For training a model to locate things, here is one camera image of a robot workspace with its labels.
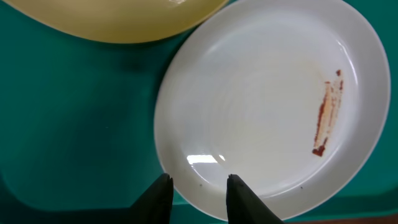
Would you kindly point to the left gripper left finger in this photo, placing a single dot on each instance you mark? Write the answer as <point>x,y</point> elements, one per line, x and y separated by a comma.
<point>154,206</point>

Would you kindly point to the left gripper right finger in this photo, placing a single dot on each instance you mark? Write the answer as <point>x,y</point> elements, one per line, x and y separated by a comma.
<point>244,206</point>

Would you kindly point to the white plate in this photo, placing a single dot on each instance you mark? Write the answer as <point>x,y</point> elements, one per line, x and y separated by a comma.
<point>292,96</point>

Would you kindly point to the yellow-green plate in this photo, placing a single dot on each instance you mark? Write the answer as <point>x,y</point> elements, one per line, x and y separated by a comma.
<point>119,21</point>

